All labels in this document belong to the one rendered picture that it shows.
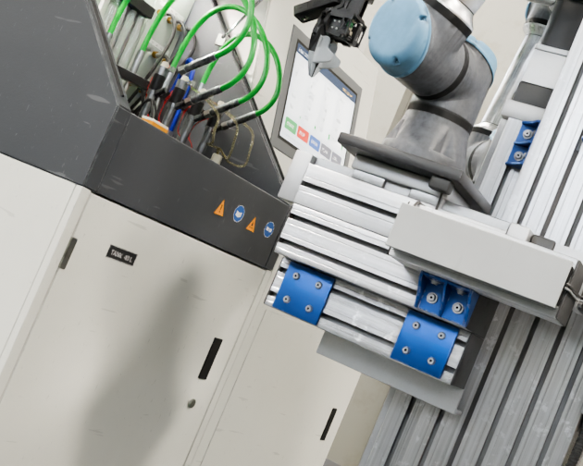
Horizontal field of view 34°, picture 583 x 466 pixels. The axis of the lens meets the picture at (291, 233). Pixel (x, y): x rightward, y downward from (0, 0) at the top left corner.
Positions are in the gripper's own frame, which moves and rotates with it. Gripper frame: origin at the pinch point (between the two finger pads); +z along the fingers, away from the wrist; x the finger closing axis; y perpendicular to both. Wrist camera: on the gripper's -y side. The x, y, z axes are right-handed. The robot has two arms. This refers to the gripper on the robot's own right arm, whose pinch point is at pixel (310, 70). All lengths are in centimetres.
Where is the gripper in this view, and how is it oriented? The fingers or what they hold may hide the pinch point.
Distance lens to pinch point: 212.2
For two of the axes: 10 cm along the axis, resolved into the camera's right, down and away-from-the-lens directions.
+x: 4.7, 2.5, 8.5
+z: -3.9, 9.2, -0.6
